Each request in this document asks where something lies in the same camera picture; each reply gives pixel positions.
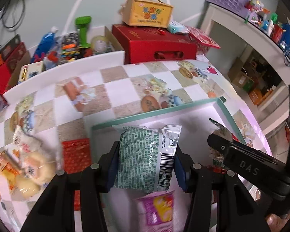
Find white box with yellow print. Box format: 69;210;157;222
17;61;45;83

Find clear tape roll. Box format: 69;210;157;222
90;36;113;55

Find red gift box with slot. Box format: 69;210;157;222
112;24;197;64

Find white tray with teal rim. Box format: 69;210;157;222
90;96;261;232

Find bread roll packets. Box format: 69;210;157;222
22;147;61;186

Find brown cardboard box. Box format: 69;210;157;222
228;58;255;92

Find teal and white snack packet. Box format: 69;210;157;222
112;124;182;194

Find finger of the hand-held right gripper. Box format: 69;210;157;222
207;134;284;186

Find pale yellow cake packet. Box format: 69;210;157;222
12;174;43;200

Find light blue tissue pack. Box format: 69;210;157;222
167;20;191;34

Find open cardboard box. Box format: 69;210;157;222
5;25;125;90

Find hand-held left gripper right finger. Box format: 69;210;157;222
173;146;269;232

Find black cable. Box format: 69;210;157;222
0;0;25;29

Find pile of colourful small items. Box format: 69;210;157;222
244;0;290;66

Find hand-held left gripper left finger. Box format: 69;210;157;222
20;141;120;232

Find pink snack packet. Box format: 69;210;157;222
135;190;176;232

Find white shelf unit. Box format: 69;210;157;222
199;1;290;136

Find red patterned paper bag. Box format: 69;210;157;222
188;26;220;54

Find yellow gift box with handle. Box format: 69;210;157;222
119;0;173;28

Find pile of colourful toys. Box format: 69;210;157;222
42;32;92;64

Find person's right hand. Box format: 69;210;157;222
266;213;289;232

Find orange box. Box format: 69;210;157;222
248;87;269;105

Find long red patterned snack packet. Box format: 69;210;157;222
62;138;92;212

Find green dumbbell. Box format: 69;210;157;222
75;16;92;49

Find orange and white snack packet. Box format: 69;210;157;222
0;150;22;191

